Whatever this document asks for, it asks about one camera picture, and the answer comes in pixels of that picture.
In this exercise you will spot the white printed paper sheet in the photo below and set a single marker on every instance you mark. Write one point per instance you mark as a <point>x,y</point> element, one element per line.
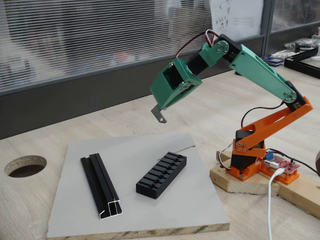
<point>237,20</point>

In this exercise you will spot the black aluminium profile rail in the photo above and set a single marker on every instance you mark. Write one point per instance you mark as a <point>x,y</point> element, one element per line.
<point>100,187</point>

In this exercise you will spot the dark brown rounded object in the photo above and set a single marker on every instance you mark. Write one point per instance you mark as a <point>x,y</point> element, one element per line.
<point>318,162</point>

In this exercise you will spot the striped glass partition pane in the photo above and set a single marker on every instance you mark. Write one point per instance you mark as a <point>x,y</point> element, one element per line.
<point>295,12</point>
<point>100,37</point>

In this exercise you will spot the black slotted holder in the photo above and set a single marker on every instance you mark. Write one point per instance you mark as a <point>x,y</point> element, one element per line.
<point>172,180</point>

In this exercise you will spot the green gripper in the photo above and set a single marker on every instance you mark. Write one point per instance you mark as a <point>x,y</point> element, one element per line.
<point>168,86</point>

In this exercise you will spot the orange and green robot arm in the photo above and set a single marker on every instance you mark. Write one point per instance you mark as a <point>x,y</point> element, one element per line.
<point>260,70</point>

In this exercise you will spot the long wooden plank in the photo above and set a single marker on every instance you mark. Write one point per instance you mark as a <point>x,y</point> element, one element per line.
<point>300,197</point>

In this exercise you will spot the black rectangular frame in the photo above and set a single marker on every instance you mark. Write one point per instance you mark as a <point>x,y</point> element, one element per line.
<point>300,66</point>

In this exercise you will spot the light wooden base block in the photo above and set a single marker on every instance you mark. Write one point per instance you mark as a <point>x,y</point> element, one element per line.
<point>240,186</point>

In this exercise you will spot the small metal bracket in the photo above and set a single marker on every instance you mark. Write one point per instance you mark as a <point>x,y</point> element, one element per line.
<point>158,113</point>

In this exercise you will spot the red controller board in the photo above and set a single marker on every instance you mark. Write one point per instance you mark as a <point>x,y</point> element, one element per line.
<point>287,166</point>

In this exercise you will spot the blue booklet stack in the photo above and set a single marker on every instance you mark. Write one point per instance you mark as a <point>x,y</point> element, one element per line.
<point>271,60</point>

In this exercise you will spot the grey coated chipboard panel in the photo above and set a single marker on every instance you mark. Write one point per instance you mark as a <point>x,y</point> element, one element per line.
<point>175,212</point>

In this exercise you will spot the clear plastic bag of parts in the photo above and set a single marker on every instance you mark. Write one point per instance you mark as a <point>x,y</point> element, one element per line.
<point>303,42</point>

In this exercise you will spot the white paper pile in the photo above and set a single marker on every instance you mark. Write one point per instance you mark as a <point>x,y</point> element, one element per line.
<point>282,53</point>

